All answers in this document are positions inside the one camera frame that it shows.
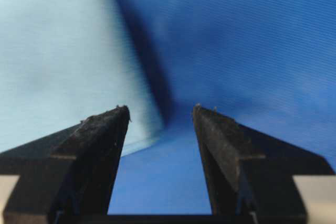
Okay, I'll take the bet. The light blue towel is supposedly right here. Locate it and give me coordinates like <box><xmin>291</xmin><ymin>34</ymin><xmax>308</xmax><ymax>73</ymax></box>
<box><xmin>1</xmin><ymin>0</ymin><xmax>163</xmax><ymax>155</ymax></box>

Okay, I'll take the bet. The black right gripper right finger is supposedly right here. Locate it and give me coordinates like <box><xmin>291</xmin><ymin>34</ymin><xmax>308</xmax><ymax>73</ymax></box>
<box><xmin>193</xmin><ymin>105</ymin><xmax>335</xmax><ymax>223</ymax></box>

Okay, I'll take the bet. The dark blue table cloth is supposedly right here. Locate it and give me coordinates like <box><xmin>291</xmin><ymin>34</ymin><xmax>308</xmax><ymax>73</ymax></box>
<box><xmin>109</xmin><ymin>0</ymin><xmax>335</xmax><ymax>214</ymax></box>

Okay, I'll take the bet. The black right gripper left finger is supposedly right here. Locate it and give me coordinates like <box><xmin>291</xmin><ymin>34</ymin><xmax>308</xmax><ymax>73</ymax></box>
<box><xmin>1</xmin><ymin>106</ymin><xmax>130</xmax><ymax>223</ymax></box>

